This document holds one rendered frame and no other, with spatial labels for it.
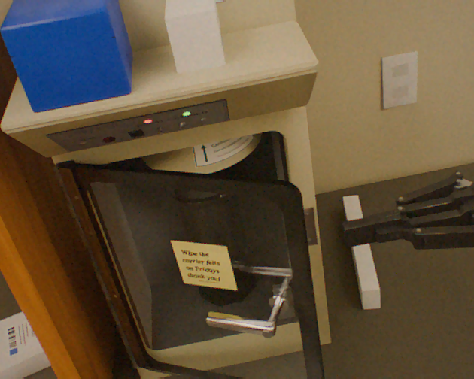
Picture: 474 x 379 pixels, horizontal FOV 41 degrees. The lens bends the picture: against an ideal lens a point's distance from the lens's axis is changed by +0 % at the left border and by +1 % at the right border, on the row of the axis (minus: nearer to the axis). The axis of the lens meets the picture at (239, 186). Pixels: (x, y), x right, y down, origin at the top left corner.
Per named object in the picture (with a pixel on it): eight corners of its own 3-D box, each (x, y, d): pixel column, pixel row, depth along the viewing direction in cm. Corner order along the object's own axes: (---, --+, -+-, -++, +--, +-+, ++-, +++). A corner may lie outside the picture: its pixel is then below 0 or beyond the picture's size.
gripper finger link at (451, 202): (490, 191, 76) (485, 184, 77) (396, 207, 76) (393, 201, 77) (487, 216, 78) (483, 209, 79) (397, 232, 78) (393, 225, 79)
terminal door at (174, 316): (141, 364, 101) (61, 161, 78) (328, 403, 91) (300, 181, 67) (138, 368, 101) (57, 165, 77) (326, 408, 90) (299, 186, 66)
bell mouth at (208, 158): (141, 121, 98) (132, 90, 95) (252, 98, 98) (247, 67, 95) (140, 187, 84) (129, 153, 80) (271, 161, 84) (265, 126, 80)
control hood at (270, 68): (45, 147, 77) (15, 74, 71) (306, 95, 77) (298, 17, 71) (31, 204, 68) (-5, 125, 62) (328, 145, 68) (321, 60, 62)
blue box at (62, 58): (45, 71, 70) (15, -8, 65) (133, 53, 71) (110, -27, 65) (32, 114, 62) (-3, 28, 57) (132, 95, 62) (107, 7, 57)
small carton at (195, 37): (177, 53, 69) (165, 0, 65) (223, 45, 68) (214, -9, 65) (177, 74, 65) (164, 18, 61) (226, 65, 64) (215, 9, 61)
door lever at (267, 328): (220, 299, 83) (217, 286, 81) (290, 310, 80) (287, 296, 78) (205, 331, 79) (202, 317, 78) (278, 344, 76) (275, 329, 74)
